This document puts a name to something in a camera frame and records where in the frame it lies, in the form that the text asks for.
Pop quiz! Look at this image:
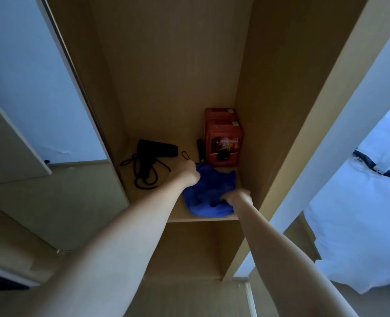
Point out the tall mirror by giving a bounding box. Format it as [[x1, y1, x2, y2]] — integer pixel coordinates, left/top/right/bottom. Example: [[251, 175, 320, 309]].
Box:
[[0, 0, 130, 253]]

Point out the person's left forearm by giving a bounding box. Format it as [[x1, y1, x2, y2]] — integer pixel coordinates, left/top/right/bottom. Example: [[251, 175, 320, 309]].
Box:
[[16, 176, 189, 317]]

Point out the black hair dryer with cable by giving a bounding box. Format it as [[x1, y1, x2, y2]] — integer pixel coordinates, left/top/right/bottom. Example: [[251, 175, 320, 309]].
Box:
[[119, 139, 179, 190]]

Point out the black flashlight with cord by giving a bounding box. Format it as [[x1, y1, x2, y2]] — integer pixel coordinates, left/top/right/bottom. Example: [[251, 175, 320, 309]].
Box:
[[181, 138, 206, 164]]

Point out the blue microfibre cloth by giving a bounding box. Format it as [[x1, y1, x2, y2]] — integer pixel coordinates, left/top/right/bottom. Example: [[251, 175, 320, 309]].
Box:
[[183, 162, 238, 219]]

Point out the light wooden wardrobe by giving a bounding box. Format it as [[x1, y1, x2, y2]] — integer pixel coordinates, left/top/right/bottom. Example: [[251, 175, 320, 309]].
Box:
[[0, 0, 390, 284]]

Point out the white bed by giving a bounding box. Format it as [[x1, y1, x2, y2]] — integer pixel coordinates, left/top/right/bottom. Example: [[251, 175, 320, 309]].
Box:
[[303, 108, 390, 294]]

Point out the person's right hand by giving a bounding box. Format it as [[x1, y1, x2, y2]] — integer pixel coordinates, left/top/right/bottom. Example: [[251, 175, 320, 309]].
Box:
[[220, 189, 254, 208]]

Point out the person's left hand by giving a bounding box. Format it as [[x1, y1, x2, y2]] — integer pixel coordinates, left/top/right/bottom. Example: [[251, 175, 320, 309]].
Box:
[[171, 160, 201, 188]]

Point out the black framed glass door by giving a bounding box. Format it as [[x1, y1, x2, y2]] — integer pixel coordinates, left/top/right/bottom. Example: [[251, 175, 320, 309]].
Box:
[[0, 270, 30, 291]]

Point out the person's right forearm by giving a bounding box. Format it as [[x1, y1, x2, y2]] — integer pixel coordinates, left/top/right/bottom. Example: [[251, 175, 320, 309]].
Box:
[[233, 201, 359, 317]]

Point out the small black strap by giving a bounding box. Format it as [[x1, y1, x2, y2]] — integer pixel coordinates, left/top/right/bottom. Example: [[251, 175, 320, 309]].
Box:
[[353, 149, 390, 181]]

